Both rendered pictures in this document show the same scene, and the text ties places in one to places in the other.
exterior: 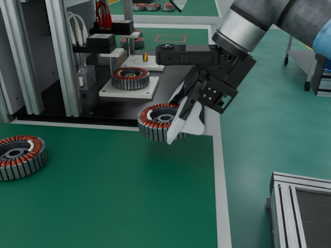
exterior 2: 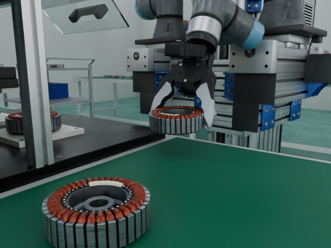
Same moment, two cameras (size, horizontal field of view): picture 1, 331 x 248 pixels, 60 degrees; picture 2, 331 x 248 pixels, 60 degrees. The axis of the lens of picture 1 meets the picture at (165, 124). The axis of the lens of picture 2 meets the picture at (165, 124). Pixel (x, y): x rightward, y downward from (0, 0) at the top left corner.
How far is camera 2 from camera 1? 0.59 m
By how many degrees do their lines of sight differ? 59
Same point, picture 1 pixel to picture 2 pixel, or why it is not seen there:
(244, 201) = not seen: outside the picture
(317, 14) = (248, 18)
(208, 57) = (203, 50)
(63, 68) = (34, 88)
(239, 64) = (210, 58)
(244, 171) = not seen: hidden behind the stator
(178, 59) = (193, 50)
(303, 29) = (243, 28)
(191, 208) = (268, 158)
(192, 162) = (208, 148)
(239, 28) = (216, 27)
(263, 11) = (223, 16)
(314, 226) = not seen: hidden behind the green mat
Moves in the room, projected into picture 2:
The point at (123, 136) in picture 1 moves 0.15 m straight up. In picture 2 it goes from (127, 160) to (125, 78)
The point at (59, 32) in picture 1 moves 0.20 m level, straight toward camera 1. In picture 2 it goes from (37, 32) to (177, 29)
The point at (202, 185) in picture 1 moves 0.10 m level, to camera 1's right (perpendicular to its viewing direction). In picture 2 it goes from (242, 151) to (253, 140)
